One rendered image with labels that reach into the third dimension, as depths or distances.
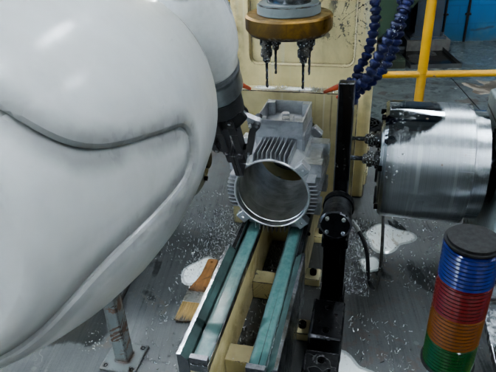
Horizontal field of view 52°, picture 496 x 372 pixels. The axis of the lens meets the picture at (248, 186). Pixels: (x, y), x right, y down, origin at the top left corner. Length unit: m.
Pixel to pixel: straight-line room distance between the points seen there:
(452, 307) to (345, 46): 0.82
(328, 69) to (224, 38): 0.64
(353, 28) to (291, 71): 0.18
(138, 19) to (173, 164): 0.05
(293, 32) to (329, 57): 0.31
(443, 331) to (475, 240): 0.12
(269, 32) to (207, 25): 0.37
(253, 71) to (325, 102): 0.23
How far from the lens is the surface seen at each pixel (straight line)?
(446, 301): 0.62
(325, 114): 1.22
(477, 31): 6.62
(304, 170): 0.99
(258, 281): 1.08
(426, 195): 1.05
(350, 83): 0.94
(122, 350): 1.00
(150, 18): 0.18
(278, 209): 1.12
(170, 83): 0.15
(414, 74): 3.36
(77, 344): 1.09
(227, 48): 0.71
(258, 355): 0.84
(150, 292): 1.15
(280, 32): 1.02
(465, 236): 0.60
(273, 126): 1.05
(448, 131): 1.04
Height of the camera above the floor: 1.54
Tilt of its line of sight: 30 degrees down
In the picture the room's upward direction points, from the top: 2 degrees counter-clockwise
